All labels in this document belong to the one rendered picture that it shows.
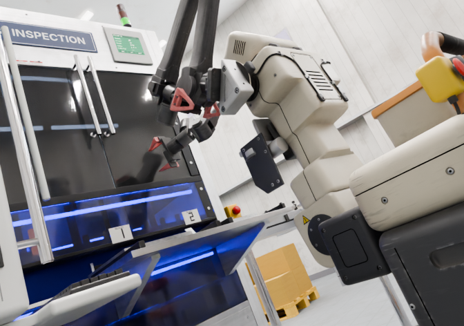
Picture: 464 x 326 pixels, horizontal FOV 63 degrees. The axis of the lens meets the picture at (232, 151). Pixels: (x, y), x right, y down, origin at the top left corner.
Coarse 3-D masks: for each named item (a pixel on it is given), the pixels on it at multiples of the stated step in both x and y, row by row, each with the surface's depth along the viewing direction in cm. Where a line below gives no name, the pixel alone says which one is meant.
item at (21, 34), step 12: (0, 24) 158; (12, 24) 161; (24, 24) 165; (12, 36) 158; (24, 36) 162; (36, 36) 165; (48, 36) 169; (60, 36) 173; (72, 36) 177; (84, 36) 182; (60, 48) 170; (72, 48) 174; (84, 48) 178; (96, 48) 182
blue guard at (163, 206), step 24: (144, 192) 161; (168, 192) 169; (192, 192) 176; (24, 216) 129; (48, 216) 134; (72, 216) 139; (96, 216) 144; (120, 216) 150; (144, 216) 156; (168, 216) 163; (72, 240) 135; (96, 240) 140; (24, 264) 122
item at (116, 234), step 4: (128, 224) 150; (112, 228) 145; (116, 228) 146; (120, 228) 147; (124, 228) 148; (128, 228) 149; (112, 232) 144; (116, 232) 145; (120, 232) 146; (124, 232) 147; (128, 232) 148; (112, 236) 144; (116, 236) 145; (120, 236) 146; (128, 236) 148; (132, 236) 148; (112, 240) 143; (116, 240) 144; (120, 240) 145; (124, 240) 146
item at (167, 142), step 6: (162, 138) 152; (168, 138) 156; (174, 138) 150; (168, 144) 150; (174, 144) 149; (180, 144) 149; (168, 150) 150; (174, 150) 150; (180, 150) 152; (174, 156) 151; (180, 156) 155
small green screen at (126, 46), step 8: (112, 32) 192; (120, 32) 196; (128, 32) 199; (136, 32) 203; (112, 40) 190; (120, 40) 193; (128, 40) 197; (136, 40) 200; (112, 48) 187; (120, 48) 190; (128, 48) 194; (136, 48) 197; (144, 48) 201; (120, 56) 188; (128, 56) 192; (136, 56) 195; (144, 56) 198; (152, 64) 200
